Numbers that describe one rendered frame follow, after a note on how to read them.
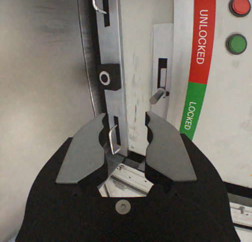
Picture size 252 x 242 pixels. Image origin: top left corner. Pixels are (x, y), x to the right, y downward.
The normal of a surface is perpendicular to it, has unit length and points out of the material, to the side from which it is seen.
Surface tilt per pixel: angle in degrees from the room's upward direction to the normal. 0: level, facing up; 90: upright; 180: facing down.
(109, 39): 90
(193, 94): 90
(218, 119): 90
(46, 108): 0
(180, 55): 90
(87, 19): 0
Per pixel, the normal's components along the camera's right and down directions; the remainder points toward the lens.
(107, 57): -0.51, 0.44
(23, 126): 0.86, 0.21
